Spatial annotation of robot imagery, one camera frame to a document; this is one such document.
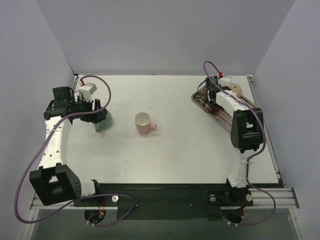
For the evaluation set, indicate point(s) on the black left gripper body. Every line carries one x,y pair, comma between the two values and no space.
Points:
92,110

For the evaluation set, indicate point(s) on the green ceramic mug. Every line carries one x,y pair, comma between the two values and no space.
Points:
105,123

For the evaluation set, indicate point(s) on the beige round mug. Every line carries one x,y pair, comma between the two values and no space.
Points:
236,89

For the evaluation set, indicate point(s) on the pink ceramic mug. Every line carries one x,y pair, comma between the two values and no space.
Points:
144,123

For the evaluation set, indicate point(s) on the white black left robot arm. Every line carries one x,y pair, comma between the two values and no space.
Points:
53,181

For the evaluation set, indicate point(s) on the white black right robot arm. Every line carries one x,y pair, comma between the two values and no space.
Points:
247,132

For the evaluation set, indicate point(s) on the metal serving tray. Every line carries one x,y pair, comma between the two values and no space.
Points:
216,111

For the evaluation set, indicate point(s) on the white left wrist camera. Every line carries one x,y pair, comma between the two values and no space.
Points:
86,91

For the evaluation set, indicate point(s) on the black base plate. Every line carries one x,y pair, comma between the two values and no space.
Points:
169,201

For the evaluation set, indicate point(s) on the aluminium rail frame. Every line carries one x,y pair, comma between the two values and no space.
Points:
183,142

